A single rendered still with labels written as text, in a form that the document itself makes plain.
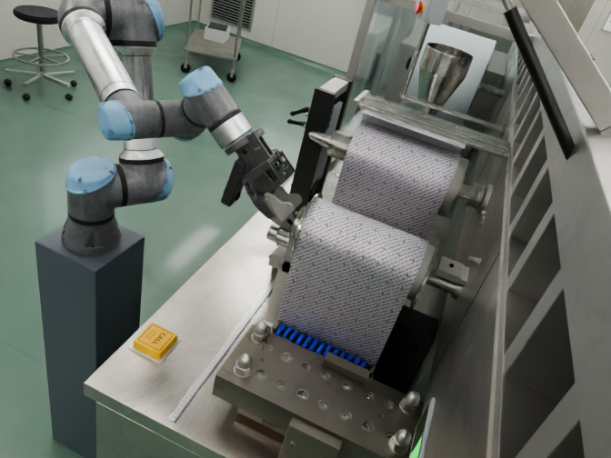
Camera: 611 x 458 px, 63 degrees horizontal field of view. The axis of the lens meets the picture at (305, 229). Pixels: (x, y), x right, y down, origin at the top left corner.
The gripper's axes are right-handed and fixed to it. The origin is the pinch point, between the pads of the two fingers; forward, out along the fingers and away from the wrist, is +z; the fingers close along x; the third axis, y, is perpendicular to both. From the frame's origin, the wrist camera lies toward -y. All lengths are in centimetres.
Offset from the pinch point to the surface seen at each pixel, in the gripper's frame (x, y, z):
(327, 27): 550, -158, -78
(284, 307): -6.6, -8.4, 14.2
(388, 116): 23.5, 23.0, -6.0
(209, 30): 420, -228, -140
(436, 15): 52, 37, -18
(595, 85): -20, 60, -2
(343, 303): -6.6, 4.8, 18.3
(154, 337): -16.6, -35.8, 4.9
